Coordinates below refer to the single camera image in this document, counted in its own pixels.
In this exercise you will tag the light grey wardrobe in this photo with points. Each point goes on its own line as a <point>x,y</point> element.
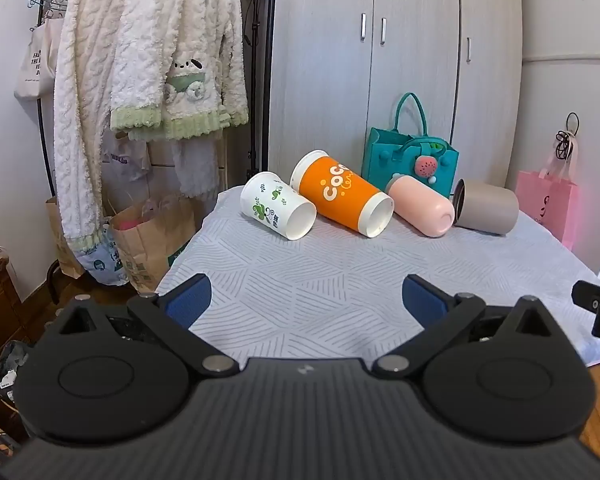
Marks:
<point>330,60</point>

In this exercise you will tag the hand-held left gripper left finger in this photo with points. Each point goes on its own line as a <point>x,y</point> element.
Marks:
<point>190,302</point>

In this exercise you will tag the beige cup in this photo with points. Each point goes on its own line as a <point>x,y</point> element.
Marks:
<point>490,205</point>

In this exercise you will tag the pink gift bag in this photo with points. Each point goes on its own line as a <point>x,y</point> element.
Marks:
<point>547,200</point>

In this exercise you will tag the pink cup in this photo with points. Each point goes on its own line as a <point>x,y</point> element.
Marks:
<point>420,205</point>

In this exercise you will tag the brown paper bag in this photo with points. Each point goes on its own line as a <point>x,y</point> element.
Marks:
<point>60,240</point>
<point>147,245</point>

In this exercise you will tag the black tripod stand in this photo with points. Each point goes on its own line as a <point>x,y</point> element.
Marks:
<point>254,60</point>

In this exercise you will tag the orange cup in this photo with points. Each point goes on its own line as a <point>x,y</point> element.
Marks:
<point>337,192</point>

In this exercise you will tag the white fluffy pajamas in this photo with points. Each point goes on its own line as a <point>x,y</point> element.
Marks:
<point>145,50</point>

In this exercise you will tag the white cup with green print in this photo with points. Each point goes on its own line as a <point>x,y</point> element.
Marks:
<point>272,205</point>

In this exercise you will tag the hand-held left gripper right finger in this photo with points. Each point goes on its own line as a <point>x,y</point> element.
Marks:
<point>422,302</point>

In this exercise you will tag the teal felt handbag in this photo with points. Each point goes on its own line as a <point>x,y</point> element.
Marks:
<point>387,157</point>

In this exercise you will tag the white plastic bag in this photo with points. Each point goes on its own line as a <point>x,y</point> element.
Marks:
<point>122,162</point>

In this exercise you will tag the grey patterned tablecloth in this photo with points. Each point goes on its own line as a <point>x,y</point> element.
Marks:
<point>310,280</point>

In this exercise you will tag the canvas tote bag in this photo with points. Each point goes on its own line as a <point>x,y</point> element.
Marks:
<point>32,70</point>

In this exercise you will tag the dark plastic bag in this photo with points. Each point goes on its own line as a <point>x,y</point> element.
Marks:
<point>10,375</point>

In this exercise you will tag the black clothes rack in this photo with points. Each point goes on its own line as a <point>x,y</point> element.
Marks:
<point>41,125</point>

